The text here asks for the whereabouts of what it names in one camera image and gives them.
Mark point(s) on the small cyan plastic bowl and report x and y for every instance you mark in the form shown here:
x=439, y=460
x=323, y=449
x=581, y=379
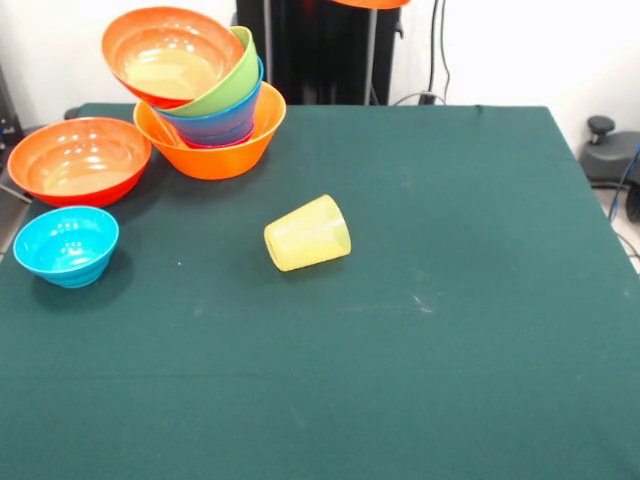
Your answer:
x=65, y=250

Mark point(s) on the small magenta plastic bowl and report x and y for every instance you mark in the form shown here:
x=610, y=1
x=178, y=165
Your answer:
x=220, y=145

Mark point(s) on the large orange plastic bowl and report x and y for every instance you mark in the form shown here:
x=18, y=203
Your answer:
x=215, y=162

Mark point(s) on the large red plastic bowl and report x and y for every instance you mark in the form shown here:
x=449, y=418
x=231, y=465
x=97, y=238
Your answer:
x=165, y=60
x=80, y=170

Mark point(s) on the dark green tablecloth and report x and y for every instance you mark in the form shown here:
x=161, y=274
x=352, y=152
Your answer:
x=320, y=375

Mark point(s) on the large blue plastic bowl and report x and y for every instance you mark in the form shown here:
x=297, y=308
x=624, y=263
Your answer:
x=235, y=112

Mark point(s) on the small orange-red plastic bowl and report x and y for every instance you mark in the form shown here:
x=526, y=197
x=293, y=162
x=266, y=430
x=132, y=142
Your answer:
x=370, y=3

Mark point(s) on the small blue plastic bowl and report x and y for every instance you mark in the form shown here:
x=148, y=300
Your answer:
x=215, y=135

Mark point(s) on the green plastic bowl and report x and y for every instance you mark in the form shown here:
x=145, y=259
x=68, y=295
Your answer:
x=240, y=75

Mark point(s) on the yellow plastic cup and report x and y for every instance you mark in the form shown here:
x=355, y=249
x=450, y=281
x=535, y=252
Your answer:
x=305, y=235

